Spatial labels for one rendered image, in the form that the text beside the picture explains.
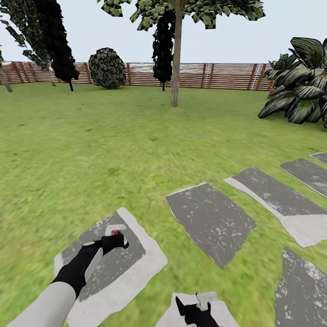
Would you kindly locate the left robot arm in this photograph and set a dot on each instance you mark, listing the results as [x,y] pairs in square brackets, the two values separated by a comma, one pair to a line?
[52,306]

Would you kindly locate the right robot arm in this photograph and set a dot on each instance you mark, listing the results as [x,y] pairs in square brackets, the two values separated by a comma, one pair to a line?
[199,313]

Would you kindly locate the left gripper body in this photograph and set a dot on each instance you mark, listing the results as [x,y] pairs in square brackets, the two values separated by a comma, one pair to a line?
[114,241]

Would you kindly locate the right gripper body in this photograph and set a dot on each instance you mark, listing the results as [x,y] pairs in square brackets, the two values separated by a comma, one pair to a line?
[193,314]

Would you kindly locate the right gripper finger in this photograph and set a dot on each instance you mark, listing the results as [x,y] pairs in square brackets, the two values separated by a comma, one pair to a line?
[181,307]

